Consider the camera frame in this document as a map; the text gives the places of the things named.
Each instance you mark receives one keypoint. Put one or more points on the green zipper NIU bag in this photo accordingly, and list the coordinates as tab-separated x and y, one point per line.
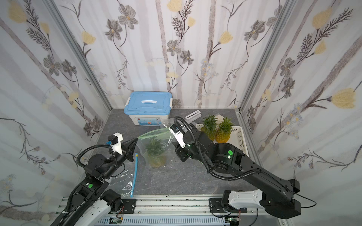
161	134

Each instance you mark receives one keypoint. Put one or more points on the small bag of rice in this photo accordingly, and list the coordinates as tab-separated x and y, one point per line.
219	119

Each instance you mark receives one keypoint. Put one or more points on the white test tube rack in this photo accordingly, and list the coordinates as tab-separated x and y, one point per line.
193	116

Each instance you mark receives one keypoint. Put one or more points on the white vented cable duct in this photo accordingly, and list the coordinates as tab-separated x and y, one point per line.
163	221

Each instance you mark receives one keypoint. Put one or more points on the yellow pineapple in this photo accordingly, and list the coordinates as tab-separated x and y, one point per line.
223	133
210	126

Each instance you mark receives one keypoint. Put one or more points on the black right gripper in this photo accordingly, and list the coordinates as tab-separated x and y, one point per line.
181	152

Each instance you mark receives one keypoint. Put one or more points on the clear bag blue zipper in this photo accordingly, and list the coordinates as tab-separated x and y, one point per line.
170	126
124	182

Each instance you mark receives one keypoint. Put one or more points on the white perforated plastic basket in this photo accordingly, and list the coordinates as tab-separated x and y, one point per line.
237	139

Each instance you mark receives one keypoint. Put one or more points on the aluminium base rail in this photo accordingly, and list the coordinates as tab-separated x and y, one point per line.
198	205

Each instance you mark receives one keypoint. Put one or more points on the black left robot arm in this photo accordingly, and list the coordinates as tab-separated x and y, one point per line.
91	199

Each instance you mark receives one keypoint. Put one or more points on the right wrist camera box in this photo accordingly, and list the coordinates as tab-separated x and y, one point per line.
177	134

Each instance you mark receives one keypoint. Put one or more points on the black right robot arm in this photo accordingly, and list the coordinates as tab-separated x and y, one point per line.
273	194

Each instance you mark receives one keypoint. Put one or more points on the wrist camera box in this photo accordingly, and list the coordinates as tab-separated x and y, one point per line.
177	134
115	141

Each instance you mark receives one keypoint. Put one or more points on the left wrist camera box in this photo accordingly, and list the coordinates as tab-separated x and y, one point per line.
115	141

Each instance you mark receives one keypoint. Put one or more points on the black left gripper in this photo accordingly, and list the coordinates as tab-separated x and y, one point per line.
124	151

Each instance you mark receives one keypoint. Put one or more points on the blue lid storage box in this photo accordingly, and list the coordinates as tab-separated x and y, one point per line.
149	108

